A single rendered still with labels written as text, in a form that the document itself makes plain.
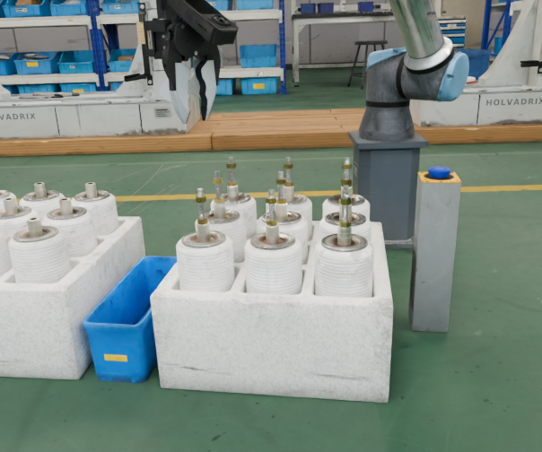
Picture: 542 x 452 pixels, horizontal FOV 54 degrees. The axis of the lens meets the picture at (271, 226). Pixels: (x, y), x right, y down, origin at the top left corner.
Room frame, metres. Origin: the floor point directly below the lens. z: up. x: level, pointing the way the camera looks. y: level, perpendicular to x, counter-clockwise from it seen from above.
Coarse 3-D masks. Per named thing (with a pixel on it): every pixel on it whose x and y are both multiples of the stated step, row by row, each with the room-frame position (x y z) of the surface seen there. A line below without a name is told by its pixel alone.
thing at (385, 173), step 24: (360, 144) 1.39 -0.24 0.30; (384, 144) 1.39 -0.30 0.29; (408, 144) 1.38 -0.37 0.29; (360, 168) 1.42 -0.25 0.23; (384, 168) 1.40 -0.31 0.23; (408, 168) 1.40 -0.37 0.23; (360, 192) 1.42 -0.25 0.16; (384, 192) 1.40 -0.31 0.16; (408, 192) 1.40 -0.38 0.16; (384, 216) 1.40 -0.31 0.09; (408, 216) 1.40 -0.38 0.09; (384, 240) 1.39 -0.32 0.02; (408, 240) 1.39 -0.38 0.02
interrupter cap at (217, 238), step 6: (192, 234) 0.87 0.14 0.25; (210, 234) 0.87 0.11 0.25; (216, 234) 0.87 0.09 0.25; (222, 234) 0.87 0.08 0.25; (186, 240) 0.84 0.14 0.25; (192, 240) 0.84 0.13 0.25; (210, 240) 0.85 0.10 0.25; (216, 240) 0.84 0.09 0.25; (222, 240) 0.83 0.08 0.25; (186, 246) 0.83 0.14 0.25; (192, 246) 0.82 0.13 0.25; (198, 246) 0.81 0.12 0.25; (204, 246) 0.81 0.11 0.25; (210, 246) 0.82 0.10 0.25
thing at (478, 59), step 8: (464, 48) 5.65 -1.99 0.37; (472, 48) 5.60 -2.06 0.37; (472, 56) 5.15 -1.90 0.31; (480, 56) 5.17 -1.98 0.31; (488, 56) 5.17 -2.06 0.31; (472, 64) 5.17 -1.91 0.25; (480, 64) 5.17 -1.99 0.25; (488, 64) 5.18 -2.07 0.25; (472, 72) 5.17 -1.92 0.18; (480, 72) 5.17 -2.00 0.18
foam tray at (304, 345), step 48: (240, 288) 0.81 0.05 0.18; (384, 288) 0.79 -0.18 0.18; (192, 336) 0.78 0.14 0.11; (240, 336) 0.76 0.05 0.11; (288, 336) 0.75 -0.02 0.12; (336, 336) 0.74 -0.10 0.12; (384, 336) 0.73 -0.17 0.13; (192, 384) 0.78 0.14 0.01; (240, 384) 0.77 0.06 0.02; (288, 384) 0.75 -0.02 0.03; (336, 384) 0.74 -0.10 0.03; (384, 384) 0.73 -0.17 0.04
